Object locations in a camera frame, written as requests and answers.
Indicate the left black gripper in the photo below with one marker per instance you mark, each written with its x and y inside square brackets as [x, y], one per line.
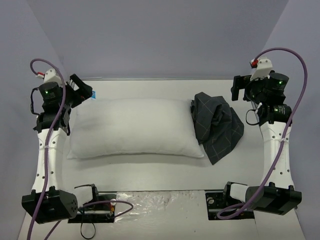
[78, 88]

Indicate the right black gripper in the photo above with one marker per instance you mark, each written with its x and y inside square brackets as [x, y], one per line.
[237, 84]

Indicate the dark grey checked pillowcase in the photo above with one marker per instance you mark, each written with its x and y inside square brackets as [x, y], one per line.
[217, 126]

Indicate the white pillow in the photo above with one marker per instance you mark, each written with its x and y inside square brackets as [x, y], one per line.
[134, 126]

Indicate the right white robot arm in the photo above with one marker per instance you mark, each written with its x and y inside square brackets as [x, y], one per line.
[276, 193]

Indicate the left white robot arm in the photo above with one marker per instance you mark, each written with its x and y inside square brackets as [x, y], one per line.
[48, 201]

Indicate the blue white care label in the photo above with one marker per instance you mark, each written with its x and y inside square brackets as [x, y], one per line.
[93, 96]

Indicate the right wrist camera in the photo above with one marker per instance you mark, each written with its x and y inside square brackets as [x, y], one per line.
[262, 67]

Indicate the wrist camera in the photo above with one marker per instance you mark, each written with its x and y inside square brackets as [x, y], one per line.
[50, 75]
[262, 67]

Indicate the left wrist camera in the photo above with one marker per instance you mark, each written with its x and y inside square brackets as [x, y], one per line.
[50, 75]

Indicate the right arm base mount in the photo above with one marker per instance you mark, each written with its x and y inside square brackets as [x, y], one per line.
[215, 202]

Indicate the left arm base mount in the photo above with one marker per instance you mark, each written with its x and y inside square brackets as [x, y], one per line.
[99, 213]

